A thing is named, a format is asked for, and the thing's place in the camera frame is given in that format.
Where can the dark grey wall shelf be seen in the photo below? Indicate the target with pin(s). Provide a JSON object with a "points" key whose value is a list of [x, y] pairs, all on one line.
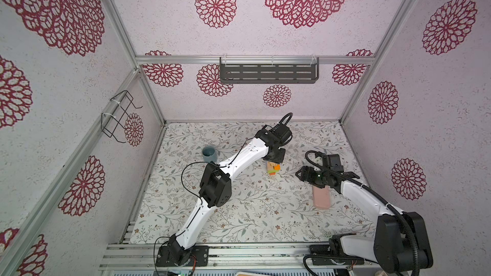
{"points": [[235, 73]]}

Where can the pink sponge block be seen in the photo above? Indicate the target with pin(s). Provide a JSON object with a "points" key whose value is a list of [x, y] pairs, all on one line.
{"points": [[321, 198]]}

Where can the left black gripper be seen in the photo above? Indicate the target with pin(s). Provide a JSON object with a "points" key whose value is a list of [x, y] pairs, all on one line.
{"points": [[280, 158]]}

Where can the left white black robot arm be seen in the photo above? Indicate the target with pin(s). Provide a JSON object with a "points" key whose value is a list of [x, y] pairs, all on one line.
{"points": [[215, 187]]}

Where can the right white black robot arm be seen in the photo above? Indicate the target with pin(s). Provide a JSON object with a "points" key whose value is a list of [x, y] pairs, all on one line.
{"points": [[400, 243]]}

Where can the aluminium front rail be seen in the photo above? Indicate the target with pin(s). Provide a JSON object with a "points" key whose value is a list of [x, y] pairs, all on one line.
{"points": [[241, 256]]}

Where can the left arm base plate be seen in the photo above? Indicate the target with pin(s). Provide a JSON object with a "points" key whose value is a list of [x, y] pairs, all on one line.
{"points": [[169, 256]]}

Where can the teal ceramic cup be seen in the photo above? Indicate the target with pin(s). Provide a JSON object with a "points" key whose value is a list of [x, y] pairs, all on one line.
{"points": [[209, 154]]}

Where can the natural wood arch block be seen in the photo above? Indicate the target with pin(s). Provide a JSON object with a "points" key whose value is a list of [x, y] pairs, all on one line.
{"points": [[270, 165]]}

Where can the black wire wall rack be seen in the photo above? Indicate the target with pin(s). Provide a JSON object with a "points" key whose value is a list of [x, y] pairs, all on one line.
{"points": [[123, 124]]}

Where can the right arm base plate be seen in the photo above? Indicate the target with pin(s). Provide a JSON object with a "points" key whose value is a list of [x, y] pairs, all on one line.
{"points": [[325, 256]]}

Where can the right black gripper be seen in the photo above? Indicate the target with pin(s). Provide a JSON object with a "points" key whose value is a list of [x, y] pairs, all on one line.
{"points": [[306, 173]]}

